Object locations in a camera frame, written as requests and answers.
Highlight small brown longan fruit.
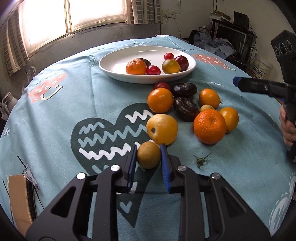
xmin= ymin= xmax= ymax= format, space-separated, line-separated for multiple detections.
xmin=137 ymin=142 xmax=161 ymax=169

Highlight round orange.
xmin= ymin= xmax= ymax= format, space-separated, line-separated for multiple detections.
xmin=147 ymin=88 xmax=174 ymax=113

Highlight dark red plum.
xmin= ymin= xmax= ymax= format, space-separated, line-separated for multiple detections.
xmin=174 ymin=55 xmax=189 ymax=72

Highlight red cherry tomato with stem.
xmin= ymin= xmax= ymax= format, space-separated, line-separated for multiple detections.
xmin=164 ymin=52 xmax=174 ymax=60

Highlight dark wrinkled passion fruit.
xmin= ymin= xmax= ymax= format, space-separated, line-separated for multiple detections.
xmin=137 ymin=57 xmax=151 ymax=67

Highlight person's right hand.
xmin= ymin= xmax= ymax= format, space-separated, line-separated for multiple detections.
xmin=280 ymin=106 xmax=295 ymax=146

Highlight white plastic bucket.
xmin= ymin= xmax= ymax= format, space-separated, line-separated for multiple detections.
xmin=251 ymin=54 xmax=273 ymax=80

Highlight green tomato calyx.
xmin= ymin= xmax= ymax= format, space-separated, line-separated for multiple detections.
xmin=193 ymin=153 xmax=211 ymax=168

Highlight black shelf with electronics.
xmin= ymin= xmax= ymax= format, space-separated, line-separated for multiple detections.
xmin=199 ymin=10 xmax=257 ymax=66

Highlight orange at bottom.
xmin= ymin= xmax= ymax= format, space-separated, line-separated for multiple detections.
xmin=219 ymin=107 xmax=239 ymax=133

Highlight large yellow pear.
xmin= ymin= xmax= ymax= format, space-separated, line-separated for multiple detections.
xmin=146 ymin=114 xmax=178 ymax=145

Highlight pile of blue clothes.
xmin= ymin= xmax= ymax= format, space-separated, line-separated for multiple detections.
xmin=182 ymin=30 xmax=241 ymax=59

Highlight large textured mandarin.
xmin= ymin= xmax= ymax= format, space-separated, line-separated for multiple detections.
xmin=193 ymin=109 xmax=227 ymax=145

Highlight orange near right gripper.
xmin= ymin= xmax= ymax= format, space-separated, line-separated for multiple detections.
xmin=199 ymin=88 xmax=221 ymax=109

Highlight small yellow kumquat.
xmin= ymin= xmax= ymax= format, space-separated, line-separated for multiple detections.
xmin=200 ymin=104 xmax=215 ymax=112

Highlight light blue patterned tablecloth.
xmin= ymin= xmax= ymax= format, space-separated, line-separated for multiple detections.
xmin=1 ymin=36 xmax=295 ymax=233

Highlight red cherry tomato on cloth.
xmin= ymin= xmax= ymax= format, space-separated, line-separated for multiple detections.
xmin=154 ymin=82 xmax=171 ymax=91

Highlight brown cardboard piece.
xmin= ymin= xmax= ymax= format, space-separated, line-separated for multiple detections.
xmin=8 ymin=175 xmax=33 ymax=236

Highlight yellow-green citrus on plate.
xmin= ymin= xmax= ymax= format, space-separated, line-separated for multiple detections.
xmin=162 ymin=59 xmax=181 ymax=74

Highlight small red cherry tomato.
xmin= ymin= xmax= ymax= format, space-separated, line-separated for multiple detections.
xmin=146 ymin=65 xmax=161 ymax=75

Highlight small mandarin on plate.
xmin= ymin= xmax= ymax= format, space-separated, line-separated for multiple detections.
xmin=125 ymin=59 xmax=147 ymax=75

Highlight white oval plate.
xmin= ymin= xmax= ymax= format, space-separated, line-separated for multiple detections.
xmin=99 ymin=46 xmax=196 ymax=84

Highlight white electric kettle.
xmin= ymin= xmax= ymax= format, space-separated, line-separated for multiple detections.
xmin=1 ymin=92 xmax=18 ymax=116

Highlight right checkered curtain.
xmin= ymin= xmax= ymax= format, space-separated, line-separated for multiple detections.
xmin=126 ymin=0 xmax=162 ymax=25

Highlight checkered curtain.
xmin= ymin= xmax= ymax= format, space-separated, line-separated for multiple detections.
xmin=1 ymin=9 xmax=30 ymax=79
xmin=126 ymin=0 xmax=162 ymax=25

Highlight left checkered curtain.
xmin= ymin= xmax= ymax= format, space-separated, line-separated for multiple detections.
xmin=1 ymin=9 xmax=30 ymax=79

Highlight bright window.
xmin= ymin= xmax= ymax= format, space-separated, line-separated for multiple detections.
xmin=18 ymin=0 xmax=127 ymax=56

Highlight white power cable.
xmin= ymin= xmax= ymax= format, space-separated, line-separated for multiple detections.
xmin=154 ymin=16 xmax=182 ymax=39

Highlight wall power outlet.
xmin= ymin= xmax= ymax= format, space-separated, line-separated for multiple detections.
xmin=162 ymin=11 xmax=176 ymax=19

